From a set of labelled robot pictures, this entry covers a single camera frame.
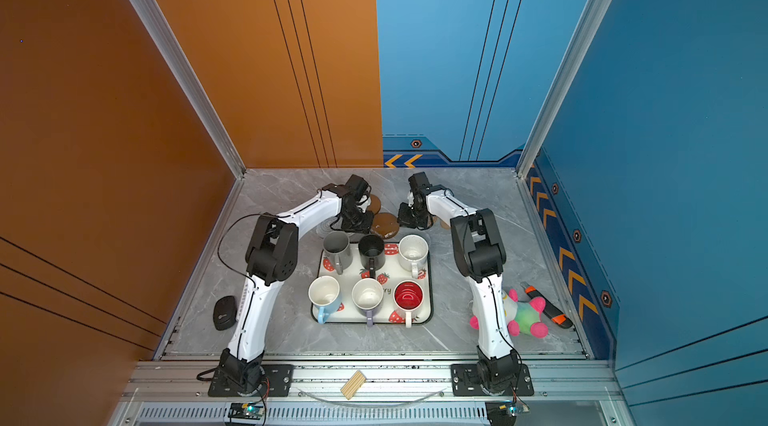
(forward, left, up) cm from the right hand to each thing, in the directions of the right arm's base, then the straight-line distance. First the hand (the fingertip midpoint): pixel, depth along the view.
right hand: (398, 223), depth 104 cm
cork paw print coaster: (-19, -11, +27) cm, 35 cm away
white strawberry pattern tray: (-19, +3, 0) cm, 20 cm away
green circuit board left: (-53, +37, -2) cm, 65 cm away
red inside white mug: (-26, -3, +1) cm, 27 cm away
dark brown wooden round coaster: (-1, +5, 0) cm, 5 cm away
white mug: (-13, -5, +3) cm, 14 cm away
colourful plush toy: (-34, -33, +4) cm, 47 cm away
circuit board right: (-54, -25, -3) cm, 59 cm away
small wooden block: (-49, +12, 0) cm, 51 cm away
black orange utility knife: (-30, -43, -1) cm, 52 cm away
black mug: (-13, +9, +2) cm, 16 cm away
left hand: (-2, +9, 0) cm, 10 cm away
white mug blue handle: (-25, +22, +1) cm, 33 cm away
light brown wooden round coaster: (+8, +8, +1) cm, 12 cm away
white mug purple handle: (-26, +9, +1) cm, 28 cm away
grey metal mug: (-13, +19, +5) cm, 24 cm away
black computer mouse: (-32, +49, +2) cm, 58 cm away
